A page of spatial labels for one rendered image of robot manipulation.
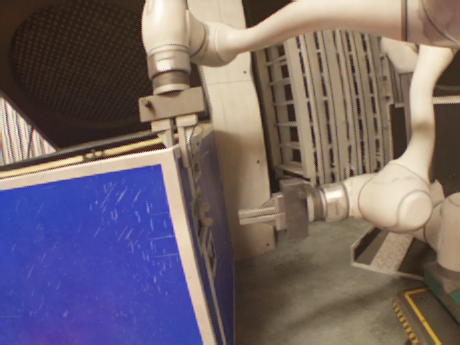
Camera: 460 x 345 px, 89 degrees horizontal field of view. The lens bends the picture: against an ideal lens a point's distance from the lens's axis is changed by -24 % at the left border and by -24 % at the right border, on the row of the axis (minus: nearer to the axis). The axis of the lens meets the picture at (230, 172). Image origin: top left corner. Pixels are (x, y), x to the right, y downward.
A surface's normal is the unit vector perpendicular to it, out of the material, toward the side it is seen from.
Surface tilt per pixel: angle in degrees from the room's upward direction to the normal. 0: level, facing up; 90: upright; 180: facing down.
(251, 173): 90
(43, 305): 90
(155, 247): 90
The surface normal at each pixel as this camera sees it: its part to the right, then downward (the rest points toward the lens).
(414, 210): -0.10, 0.17
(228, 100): 0.36, 0.12
